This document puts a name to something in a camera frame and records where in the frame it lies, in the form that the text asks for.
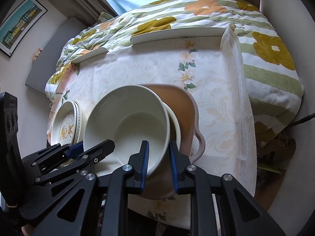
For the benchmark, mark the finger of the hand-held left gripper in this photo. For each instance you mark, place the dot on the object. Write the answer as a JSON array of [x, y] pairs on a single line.
[[73, 150], [98, 153]]

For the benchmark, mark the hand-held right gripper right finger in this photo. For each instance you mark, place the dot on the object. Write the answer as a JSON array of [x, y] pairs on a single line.
[[173, 169]]

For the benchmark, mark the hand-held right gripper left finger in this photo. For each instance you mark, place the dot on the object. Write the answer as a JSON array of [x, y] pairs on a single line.
[[145, 167]]

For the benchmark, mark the white ribbed deep plate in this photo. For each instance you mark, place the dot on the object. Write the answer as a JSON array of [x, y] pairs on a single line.
[[82, 123]]

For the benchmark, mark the small white bowl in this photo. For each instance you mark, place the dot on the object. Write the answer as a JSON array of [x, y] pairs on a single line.
[[137, 127]]

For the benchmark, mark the cream printed bowl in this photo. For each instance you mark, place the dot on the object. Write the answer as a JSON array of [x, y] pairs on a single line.
[[176, 127]]

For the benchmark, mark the pink wavy-rim bowl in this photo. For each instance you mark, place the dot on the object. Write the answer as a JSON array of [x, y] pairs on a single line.
[[182, 105]]

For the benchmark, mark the cream floral tablecloth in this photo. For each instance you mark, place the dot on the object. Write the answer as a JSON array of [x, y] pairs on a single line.
[[221, 103]]

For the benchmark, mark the small pale ornament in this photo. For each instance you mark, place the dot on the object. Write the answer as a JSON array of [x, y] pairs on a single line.
[[37, 54]]

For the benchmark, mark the grey padded panel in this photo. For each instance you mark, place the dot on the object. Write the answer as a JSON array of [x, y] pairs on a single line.
[[49, 56]]

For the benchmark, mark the brown paper bag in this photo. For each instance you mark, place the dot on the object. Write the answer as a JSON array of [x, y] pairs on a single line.
[[278, 152]]

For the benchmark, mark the floral striped blanket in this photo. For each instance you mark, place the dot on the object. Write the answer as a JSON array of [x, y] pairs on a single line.
[[265, 73]]

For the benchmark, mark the framed wall poster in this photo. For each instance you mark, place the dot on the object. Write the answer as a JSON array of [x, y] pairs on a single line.
[[19, 27]]

